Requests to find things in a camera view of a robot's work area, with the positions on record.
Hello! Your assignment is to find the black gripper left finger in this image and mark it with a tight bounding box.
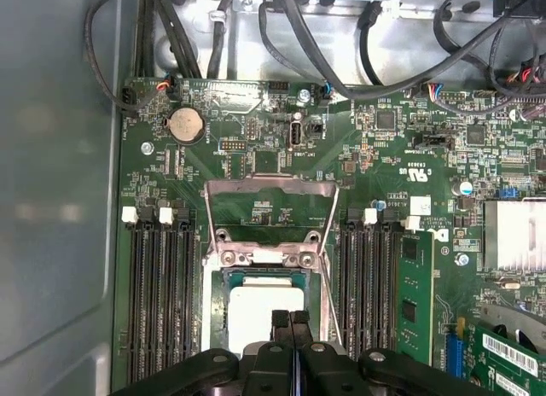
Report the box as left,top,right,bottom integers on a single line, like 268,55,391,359
110,309,296,396

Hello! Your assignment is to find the silver coin cell battery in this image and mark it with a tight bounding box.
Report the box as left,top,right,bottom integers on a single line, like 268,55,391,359
164,107,207,146

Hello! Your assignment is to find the graphics card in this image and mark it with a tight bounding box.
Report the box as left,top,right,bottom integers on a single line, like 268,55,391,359
468,301,546,396

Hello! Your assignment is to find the green RAM stick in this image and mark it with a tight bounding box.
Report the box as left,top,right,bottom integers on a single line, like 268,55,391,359
399,231,436,363

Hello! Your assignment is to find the black and grey PC case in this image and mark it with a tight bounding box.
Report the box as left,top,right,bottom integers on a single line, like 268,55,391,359
0,0,546,396

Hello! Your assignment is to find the multicolour wire bundle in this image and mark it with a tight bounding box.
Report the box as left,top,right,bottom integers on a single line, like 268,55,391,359
489,49,546,112

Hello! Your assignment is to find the metal wire locking lever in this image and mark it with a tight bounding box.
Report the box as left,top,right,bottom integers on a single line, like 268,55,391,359
319,250,344,342

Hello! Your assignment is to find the black looped cable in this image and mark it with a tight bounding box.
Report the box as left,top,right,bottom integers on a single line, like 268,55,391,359
258,0,334,101
433,0,546,61

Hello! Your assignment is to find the thick black cable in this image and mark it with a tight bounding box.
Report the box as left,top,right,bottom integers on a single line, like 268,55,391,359
137,0,151,79
149,0,201,79
357,1,387,87

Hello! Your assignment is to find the metal CPU socket cover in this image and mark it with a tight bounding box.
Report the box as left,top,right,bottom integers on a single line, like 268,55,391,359
203,172,341,267

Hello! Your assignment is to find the silver-topped CPU plate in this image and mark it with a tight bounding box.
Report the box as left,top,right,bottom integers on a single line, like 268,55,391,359
225,270,321,357

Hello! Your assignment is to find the thin black cable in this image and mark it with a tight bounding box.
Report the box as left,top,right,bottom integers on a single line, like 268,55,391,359
84,0,144,116

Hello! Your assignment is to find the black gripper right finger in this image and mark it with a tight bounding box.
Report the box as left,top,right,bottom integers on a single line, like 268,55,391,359
292,309,470,396

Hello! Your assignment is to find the black cable with white tie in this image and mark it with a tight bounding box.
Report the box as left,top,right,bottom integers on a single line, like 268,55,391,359
206,0,241,79

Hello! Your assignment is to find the blue expansion slot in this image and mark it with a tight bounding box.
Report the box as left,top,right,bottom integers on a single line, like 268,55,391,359
445,317,468,380

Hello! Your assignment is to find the CPU socket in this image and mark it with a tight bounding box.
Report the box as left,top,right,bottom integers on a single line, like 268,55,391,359
200,253,341,358

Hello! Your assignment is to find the green motherboard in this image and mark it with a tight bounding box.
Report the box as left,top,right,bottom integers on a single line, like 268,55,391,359
111,75,546,396

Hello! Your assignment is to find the long black cable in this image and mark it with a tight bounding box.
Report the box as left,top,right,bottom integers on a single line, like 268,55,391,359
276,0,546,99

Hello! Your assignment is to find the silver internal USB port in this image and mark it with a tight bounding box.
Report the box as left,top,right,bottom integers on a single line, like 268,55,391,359
288,120,305,152

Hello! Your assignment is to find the silver finned heat sink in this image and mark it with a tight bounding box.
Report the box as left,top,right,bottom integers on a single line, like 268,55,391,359
483,199,546,272

